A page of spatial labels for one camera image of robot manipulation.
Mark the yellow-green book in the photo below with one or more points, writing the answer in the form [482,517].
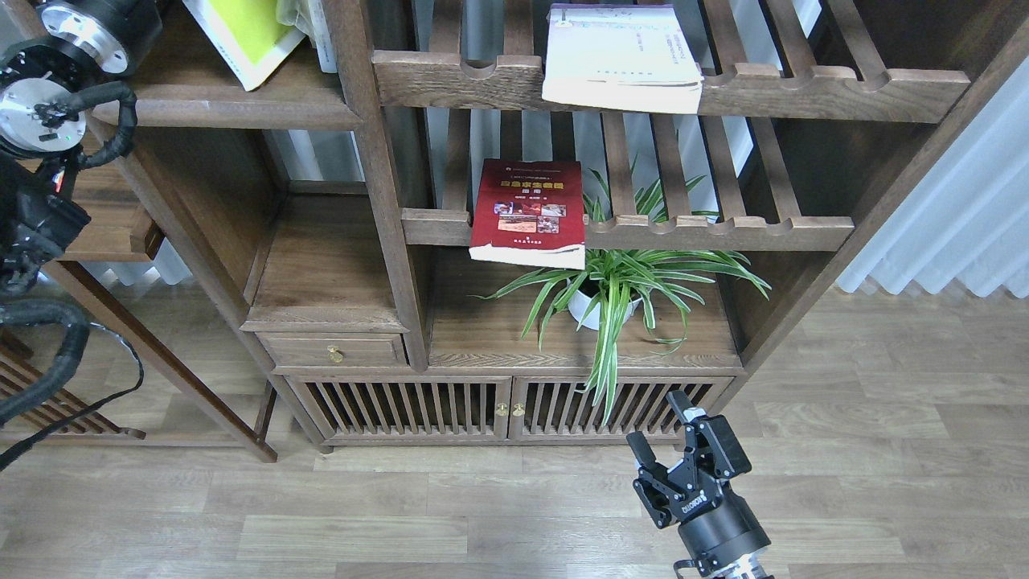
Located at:
[248,35]

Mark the white book top shelf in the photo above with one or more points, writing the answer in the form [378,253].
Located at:
[620,56]

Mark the white curtain right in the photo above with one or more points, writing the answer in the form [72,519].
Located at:
[967,219]

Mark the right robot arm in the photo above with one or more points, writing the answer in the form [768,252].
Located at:
[717,527]

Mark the plastic-wrapped white book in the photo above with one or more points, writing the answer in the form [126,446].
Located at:
[309,17]

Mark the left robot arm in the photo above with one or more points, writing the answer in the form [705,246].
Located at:
[66,107]

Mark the green spider plant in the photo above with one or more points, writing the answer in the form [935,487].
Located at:
[620,272]

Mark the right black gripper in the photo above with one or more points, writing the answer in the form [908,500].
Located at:
[717,527]

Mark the dark wooden bookshelf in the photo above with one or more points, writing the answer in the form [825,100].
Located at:
[326,210]

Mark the white plant pot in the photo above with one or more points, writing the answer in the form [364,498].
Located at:
[579,303]

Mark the red book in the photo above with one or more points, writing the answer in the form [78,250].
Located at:
[530,214]

